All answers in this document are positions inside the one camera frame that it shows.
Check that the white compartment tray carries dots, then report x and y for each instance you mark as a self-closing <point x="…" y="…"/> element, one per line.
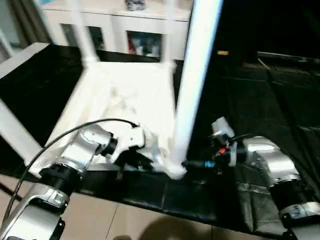
<point x="125" y="95"/>

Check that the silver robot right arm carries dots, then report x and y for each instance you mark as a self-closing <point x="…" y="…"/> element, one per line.
<point x="277" y="170"/>

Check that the black work mat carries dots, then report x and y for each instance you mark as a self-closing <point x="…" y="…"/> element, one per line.
<point x="260" y="110"/>

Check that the small tan tag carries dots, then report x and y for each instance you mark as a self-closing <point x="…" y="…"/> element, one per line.
<point x="223" y="52"/>

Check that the small red bottle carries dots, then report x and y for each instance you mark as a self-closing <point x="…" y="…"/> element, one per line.
<point x="131" y="46"/>

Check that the long black bar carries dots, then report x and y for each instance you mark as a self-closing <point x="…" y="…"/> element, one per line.
<point x="287" y="56"/>

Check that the white glass-door cabinet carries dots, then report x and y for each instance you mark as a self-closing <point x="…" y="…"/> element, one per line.
<point x="115" y="25"/>

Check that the silver crumpled object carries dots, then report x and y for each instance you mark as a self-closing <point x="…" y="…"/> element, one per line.
<point x="135" y="4"/>

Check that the grey curtain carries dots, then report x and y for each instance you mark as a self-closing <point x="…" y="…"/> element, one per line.
<point x="22" y="20"/>

